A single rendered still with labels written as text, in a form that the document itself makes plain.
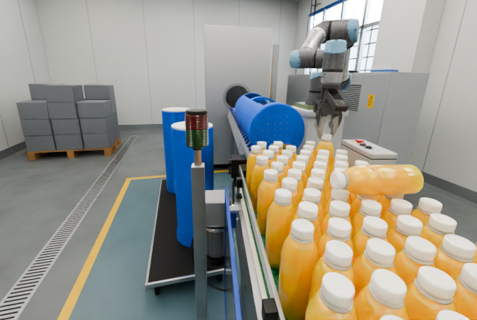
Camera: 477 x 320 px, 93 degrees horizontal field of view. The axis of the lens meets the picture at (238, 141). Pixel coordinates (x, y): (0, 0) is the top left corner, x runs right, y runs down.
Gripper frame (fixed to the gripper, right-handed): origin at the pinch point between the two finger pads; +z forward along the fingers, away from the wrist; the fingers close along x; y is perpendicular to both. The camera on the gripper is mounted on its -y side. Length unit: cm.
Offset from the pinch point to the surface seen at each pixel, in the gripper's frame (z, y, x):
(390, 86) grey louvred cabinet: -17, 131, -129
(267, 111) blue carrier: -6.1, 24.0, 19.0
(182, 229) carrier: 84, 59, 69
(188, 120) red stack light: -11, -23, 51
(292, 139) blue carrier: 7.9, 24.0, 5.4
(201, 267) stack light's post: 38, -23, 49
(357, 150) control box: 4.5, -4.3, -11.0
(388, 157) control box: 4.6, -12.6, -17.5
